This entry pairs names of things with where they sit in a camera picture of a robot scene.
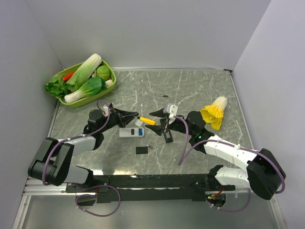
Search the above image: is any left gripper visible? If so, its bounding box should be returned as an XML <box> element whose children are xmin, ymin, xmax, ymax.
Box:
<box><xmin>99</xmin><ymin>107</ymin><xmax>139</xmax><ymax>133</ymax></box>

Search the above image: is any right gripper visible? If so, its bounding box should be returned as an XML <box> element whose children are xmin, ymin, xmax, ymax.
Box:
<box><xmin>145</xmin><ymin>106</ymin><xmax>195</xmax><ymax>136</ymax></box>

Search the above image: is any black remote control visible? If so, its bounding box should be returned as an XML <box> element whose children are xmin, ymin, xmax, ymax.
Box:
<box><xmin>160</xmin><ymin>118</ymin><xmax>173</xmax><ymax>143</ymax></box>

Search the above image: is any white battery cover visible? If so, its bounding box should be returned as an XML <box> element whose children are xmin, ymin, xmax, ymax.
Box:
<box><xmin>135</xmin><ymin>119</ymin><xmax>143</xmax><ymax>127</ymax></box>

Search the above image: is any white red remote control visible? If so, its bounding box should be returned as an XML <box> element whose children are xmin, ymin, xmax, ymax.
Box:
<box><xmin>119</xmin><ymin>127</ymin><xmax>144</xmax><ymax>138</ymax></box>

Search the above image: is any black battery cover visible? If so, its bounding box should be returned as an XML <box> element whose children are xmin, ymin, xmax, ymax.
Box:
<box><xmin>135</xmin><ymin>146</ymin><xmax>148</xmax><ymax>155</ymax></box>

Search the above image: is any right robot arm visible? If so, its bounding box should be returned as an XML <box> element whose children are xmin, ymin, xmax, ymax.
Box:
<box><xmin>147</xmin><ymin>104</ymin><xmax>286</xmax><ymax>200</ymax></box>

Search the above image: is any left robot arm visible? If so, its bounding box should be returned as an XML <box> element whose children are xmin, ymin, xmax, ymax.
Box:
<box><xmin>28</xmin><ymin>105</ymin><xmax>139</xmax><ymax>192</ymax></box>

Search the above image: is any bok choy toy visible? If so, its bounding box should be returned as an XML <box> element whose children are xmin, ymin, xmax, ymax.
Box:
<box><xmin>64</xmin><ymin>77</ymin><xmax>107</xmax><ymax>104</ymax></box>

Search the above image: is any green plastic basket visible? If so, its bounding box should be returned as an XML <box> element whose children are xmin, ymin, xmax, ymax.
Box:
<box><xmin>58</xmin><ymin>60</ymin><xmax>117</xmax><ymax>108</ymax></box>

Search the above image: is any round green cabbage toy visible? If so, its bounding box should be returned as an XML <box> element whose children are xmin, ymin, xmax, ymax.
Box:
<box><xmin>96</xmin><ymin>65</ymin><xmax>111</xmax><ymax>81</ymax></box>

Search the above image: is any yellow white cabbage toy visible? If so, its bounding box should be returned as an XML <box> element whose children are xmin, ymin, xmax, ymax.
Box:
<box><xmin>200</xmin><ymin>96</ymin><xmax>227</xmax><ymax>130</ymax></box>

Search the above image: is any napa cabbage toy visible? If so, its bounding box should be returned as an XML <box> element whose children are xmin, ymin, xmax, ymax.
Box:
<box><xmin>66</xmin><ymin>53</ymin><xmax>102</xmax><ymax>87</ymax></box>

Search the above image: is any red chili pepper toy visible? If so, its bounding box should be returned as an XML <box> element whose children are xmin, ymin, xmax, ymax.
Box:
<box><xmin>62</xmin><ymin>72</ymin><xmax>74</xmax><ymax>82</ymax></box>

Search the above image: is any green lettuce toy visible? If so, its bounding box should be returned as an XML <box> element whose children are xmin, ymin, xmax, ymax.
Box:
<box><xmin>45</xmin><ymin>73</ymin><xmax>70</xmax><ymax>98</ymax></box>

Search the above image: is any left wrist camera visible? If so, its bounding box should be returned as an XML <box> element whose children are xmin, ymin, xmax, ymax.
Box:
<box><xmin>102</xmin><ymin>103</ymin><xmax>113</xmax><ymax>117</ymax></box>

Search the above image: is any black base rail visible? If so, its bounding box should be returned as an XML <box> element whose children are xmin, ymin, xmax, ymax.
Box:
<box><xmin>66</xmin><ymin>172</ymin><xmax>235</xmax><ymax>203</ymax></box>

